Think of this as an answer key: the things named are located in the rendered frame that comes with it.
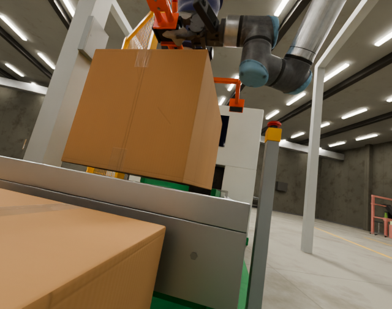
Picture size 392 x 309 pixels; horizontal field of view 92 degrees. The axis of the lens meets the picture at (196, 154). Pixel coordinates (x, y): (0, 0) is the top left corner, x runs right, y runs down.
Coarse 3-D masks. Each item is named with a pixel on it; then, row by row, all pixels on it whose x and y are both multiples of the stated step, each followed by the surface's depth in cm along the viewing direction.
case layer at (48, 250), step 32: (0, 192) 37; (0, 224) 20; (32, 224) 22; (64, 224) 25; (96, 224) 27; (128, 224) 31; (0, 256) 14; (32, 256) 15; (64, 256) 16; (96, 256) 17; (128, 256) 21; (0, 288) 11; (32, 288) 11; (64, 288) 12; (96, 288) 16; (128, 288) 22
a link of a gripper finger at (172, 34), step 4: (180, 28) 64; (184, 28) 64; (164, 32) 65; (168, 32) 64; (172, 32) 64; (176, 32) 64; (180, 32) 63; (184, 32) 63; (164, 36) 66; (168, 36) 65; (172, 36) 64; (176, 40) 67; (180, 40) 67; (176, 44) 68; (180, 44) 68
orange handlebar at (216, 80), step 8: (152, 0) 56; (160, 0) 56; (168, 0) 58; (152, 8) 59; (160, 8) 58; (168, 8) 59; (160, 16) 62; (168, 16) 61; (168, 48) 76; (216, 80) 92; (224, 80) 91; (232, 80) 90
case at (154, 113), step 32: (96, 64) 64; (128, 64) 61; (160, 64) 58; (192, 64) 56; (96, 96) 61; (128, 96) 58; (160, 96) 56; (192, 96) 54; (96, 128) 58; (128, 128) 56; (160, 128) 54; (192, 128) 52; (64, 160) 58; (96, 160) 56; (128, 160) 54; (160, 160) 51; (192, 160) 56
